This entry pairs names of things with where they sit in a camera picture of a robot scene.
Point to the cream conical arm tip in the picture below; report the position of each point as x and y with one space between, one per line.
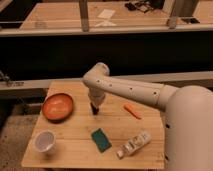
97 102

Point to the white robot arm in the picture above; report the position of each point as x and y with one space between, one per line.
188 115

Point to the orange wooden bowl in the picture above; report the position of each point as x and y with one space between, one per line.
58 107

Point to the green sponge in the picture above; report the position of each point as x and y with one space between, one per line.
101 140

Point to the clear plastic cup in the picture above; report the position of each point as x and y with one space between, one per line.
45 142

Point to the white paper sheet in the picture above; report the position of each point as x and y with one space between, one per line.
106 14

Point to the metal clamp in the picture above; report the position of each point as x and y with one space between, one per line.
9 83

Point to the metal frame post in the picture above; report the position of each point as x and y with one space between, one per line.
83 7

